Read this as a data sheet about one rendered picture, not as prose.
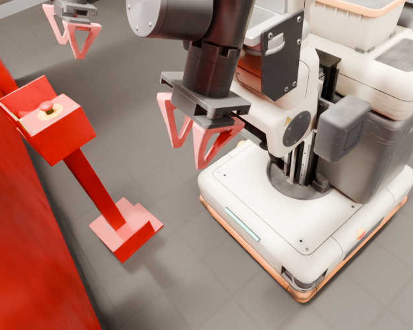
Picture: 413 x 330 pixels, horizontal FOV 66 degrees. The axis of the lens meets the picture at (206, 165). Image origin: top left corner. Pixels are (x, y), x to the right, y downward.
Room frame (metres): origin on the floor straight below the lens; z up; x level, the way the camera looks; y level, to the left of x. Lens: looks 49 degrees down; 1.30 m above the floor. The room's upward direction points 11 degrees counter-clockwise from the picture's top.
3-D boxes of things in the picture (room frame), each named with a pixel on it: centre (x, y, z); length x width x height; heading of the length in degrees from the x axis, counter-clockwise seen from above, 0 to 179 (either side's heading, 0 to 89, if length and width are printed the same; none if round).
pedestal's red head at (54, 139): (0.80, 0.44, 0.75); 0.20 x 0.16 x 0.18; 37
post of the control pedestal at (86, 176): (0.80, 0.44, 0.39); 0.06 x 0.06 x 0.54; 37
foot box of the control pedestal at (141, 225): (0.82, 0.42, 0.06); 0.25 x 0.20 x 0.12; 127
